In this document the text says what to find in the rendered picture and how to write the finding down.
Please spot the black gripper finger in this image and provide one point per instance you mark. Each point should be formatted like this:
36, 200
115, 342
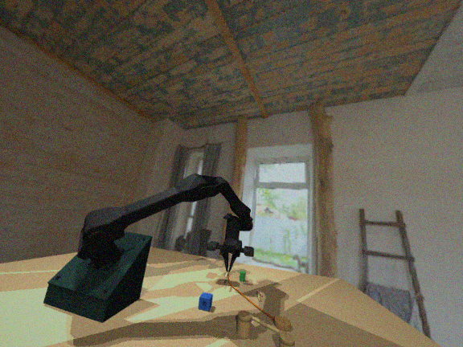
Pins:
225, 258
233, 260

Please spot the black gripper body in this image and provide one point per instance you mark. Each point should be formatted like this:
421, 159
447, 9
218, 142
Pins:
248, 251

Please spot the blue block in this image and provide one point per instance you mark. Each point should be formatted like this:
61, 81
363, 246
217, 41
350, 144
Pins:
205, 301

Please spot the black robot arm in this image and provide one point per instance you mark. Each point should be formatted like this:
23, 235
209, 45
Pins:
103, 226

